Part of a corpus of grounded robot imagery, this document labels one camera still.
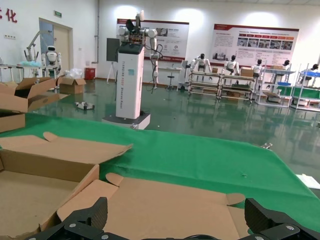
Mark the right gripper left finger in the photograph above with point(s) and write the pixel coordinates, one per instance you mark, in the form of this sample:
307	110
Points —
98	212

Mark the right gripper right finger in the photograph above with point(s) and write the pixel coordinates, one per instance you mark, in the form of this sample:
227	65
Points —
255	215

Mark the open flat cardboard box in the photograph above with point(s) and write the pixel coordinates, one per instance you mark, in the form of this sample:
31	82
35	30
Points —
37	190
162	207

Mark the metal parts on floor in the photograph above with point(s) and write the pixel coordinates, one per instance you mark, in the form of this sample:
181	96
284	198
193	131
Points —
85	105

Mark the small open cardboard box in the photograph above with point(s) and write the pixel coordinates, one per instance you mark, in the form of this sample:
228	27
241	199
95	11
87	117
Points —
12	122
15	100

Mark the cardboard box on floor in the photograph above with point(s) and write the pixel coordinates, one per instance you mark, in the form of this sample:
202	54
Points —
72	86

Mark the white flat panel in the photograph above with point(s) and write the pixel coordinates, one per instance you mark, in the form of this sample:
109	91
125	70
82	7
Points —
308	181

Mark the metal table clamp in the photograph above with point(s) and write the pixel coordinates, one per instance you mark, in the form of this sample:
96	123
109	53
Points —
267	145

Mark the green table cloth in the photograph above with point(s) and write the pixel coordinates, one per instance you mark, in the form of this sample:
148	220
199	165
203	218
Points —
187	155

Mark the white pipe shelving rack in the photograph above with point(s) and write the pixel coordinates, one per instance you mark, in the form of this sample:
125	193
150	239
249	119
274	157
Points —
306	93
236	88
273	96
203	85

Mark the red bin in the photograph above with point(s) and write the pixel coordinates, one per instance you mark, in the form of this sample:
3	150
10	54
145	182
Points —
90	73

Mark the clear plastic bag pile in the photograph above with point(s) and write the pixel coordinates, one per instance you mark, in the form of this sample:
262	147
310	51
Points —
73	73

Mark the seated white humanoid robot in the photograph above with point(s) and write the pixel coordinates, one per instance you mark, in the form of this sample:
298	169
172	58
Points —
286	65
201	62
258	67
311	71
231	65

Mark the black stool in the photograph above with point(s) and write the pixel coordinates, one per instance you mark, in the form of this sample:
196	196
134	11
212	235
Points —
170	78

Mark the white desk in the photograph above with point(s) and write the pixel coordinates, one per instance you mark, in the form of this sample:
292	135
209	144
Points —
172	69

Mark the black panel on stand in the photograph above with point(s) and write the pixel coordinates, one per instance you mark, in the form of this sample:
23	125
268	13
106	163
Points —
112	50

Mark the small white humanoid robot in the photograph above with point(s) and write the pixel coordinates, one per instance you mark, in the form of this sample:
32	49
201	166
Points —
51	56

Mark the blue items pile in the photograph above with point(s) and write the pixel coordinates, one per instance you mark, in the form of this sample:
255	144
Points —
29	64

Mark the white work table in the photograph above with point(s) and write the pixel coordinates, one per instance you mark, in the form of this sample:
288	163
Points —
15	67

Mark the beige door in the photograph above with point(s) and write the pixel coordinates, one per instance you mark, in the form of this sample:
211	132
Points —
62	47

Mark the green exit sign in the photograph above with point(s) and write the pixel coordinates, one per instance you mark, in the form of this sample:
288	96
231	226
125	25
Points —
58	14

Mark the white pedestal robot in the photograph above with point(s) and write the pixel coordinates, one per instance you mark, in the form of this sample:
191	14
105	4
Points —
130	82

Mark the wide red framed wall poster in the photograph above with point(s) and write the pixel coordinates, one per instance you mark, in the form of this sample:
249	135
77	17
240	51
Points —
255	42

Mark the white wall pipe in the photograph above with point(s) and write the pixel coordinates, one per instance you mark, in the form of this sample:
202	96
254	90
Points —
97	30

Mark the wall switch strip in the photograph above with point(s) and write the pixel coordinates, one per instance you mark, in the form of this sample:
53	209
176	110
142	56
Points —
10	36

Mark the red wall lettering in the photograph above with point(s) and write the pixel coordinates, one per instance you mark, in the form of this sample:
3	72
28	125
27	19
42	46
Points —
11	15

